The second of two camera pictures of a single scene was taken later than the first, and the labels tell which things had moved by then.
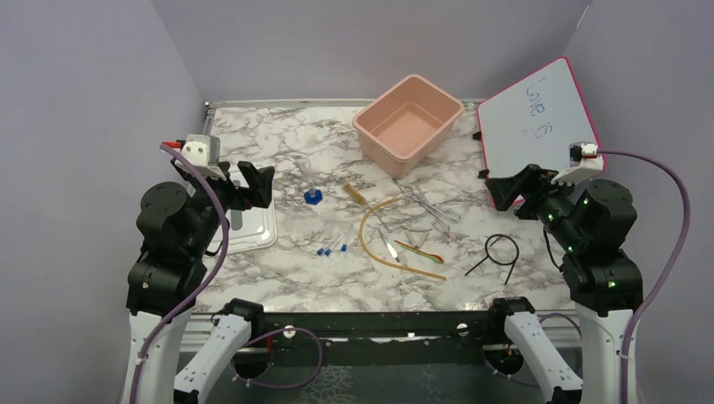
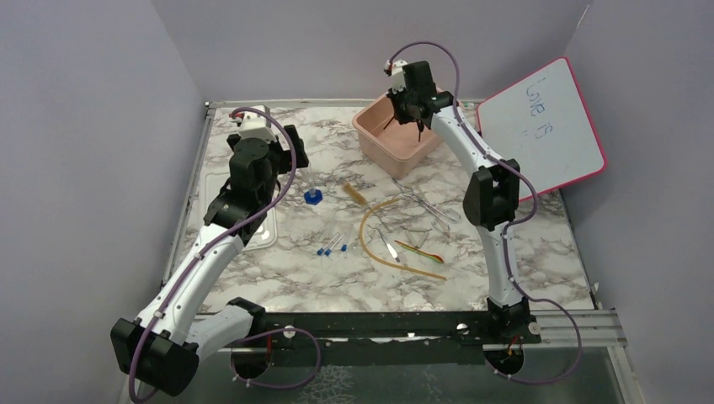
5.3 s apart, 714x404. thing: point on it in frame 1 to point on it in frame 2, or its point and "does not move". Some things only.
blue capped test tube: [327, 252] does not move
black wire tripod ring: [491, 241] to [419, 124]
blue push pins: [321, 250] does not move
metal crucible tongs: [440, 225] does not move
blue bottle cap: [312, 196] does not move
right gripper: [531, 182] to [393, 98]
